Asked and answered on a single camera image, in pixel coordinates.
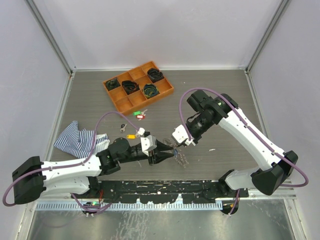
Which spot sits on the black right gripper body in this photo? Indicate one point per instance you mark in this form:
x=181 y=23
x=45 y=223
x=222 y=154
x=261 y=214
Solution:
x=199 y=125

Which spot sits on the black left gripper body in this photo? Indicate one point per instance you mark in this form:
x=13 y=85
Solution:
x=135 y=156

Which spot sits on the key with yellow tag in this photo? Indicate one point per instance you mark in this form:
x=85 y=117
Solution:
x=133 y=136

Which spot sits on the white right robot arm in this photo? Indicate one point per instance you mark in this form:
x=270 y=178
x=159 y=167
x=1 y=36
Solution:
x=274 y=165

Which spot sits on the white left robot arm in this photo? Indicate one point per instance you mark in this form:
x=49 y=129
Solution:
x=35 y=178

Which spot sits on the black key fob key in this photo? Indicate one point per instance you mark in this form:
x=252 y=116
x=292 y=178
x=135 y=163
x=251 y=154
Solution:
x=123 y=128

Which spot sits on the key with red tag left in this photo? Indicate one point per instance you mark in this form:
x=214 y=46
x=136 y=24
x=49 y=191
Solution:
x=140 y=116

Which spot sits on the blue yellow rolled tie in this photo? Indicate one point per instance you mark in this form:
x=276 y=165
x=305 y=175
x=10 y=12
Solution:
x=150 y=90

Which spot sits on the blue striped cloth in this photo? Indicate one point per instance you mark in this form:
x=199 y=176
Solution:
x=78 y=143

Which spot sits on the orange compartment tray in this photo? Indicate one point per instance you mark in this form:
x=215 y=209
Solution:
x=127 y=104

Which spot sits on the dark rolled tie far left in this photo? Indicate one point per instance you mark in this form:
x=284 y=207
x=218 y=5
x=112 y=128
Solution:
x=112 y=84

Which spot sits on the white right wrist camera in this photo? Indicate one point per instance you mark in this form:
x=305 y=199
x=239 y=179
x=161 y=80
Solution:
x=180 y=136

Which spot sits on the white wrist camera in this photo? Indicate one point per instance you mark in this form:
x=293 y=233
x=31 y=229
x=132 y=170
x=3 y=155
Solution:
x=148 y=143
x=180 y=136

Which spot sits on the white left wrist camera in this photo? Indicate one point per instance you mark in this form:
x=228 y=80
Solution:
x=148 y=143

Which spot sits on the black mounting base plate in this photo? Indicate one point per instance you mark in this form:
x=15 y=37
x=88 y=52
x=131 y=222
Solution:
x=157 y=191

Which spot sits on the slotted cable duct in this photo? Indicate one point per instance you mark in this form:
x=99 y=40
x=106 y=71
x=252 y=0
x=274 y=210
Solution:
x=138 y=206

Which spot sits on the aluminium corner post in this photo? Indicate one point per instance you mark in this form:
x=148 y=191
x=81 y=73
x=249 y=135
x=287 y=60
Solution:
x=280 y=10

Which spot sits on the left aluminium frame post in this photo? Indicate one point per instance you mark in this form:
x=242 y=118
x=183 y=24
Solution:
x=48 y=27

